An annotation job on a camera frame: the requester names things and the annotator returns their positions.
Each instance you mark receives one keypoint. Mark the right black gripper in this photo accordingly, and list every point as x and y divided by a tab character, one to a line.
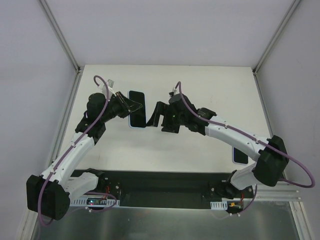
165	117

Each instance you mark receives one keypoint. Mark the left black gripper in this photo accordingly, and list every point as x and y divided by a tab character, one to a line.
123	102

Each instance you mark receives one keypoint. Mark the phone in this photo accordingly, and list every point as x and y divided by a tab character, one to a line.
238	157
138	118

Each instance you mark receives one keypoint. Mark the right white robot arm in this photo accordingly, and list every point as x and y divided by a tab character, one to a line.
268	165

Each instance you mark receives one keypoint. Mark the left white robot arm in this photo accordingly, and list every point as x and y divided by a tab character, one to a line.
51	193

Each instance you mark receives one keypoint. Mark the phone in purple case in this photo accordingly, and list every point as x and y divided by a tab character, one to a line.
238	157

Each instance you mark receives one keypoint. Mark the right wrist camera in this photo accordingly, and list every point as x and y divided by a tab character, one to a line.
173	92

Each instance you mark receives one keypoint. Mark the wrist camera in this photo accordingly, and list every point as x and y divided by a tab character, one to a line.
109	88
173	92

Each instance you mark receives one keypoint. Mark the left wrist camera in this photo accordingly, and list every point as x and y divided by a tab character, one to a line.
109	88

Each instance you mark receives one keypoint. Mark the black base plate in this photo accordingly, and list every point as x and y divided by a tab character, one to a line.
171	190

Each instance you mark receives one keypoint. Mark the left white cable duct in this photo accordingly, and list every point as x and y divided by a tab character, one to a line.
94	202

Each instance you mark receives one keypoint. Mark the white cable duct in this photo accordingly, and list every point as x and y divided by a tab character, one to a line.
94	202
219	205

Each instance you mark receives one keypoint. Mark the right white cable duct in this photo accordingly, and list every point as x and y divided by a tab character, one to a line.
219	205

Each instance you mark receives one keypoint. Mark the left aluminium frame post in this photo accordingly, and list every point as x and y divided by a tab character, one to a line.
59	34

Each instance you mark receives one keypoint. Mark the aluminium frame post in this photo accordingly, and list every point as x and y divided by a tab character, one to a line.
59	34
277	34

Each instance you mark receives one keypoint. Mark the aluminium front rail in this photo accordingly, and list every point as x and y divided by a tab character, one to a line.
282	192

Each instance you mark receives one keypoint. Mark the right aluminium frame post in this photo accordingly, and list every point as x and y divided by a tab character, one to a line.
277	34

